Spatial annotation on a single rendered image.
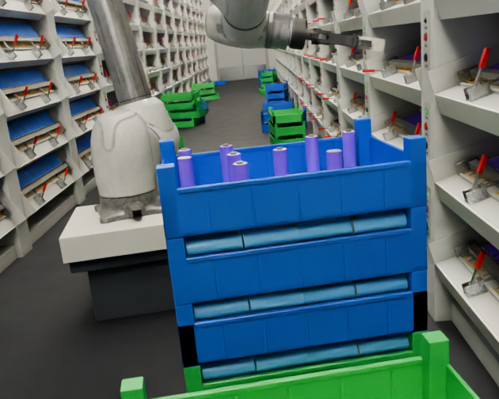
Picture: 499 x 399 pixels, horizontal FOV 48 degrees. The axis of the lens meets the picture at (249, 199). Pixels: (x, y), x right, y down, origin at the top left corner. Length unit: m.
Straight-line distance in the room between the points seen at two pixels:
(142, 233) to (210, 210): 0.81
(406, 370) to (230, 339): 0.21
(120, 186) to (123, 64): 0.39
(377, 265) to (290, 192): 0.14
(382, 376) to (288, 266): 0.16
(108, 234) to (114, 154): 0.21
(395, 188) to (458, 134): 0.66
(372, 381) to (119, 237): 0.96
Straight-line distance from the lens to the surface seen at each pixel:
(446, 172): 1.32
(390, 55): 1.97
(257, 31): 1.41
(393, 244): 0.68
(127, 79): 1.70
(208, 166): 0.80
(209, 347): 0.68
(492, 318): 1.14
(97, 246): 1.44
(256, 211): 0.62
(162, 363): 1.34
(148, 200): 1.53
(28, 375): 1.43
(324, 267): 0.66
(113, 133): 1.50
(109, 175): 1.51
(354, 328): 0.70
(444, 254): 1.37
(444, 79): 1.28
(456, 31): 1.29
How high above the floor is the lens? 0.68
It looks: 15 degrees down
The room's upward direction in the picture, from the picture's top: 5 degrees counter-clockwise
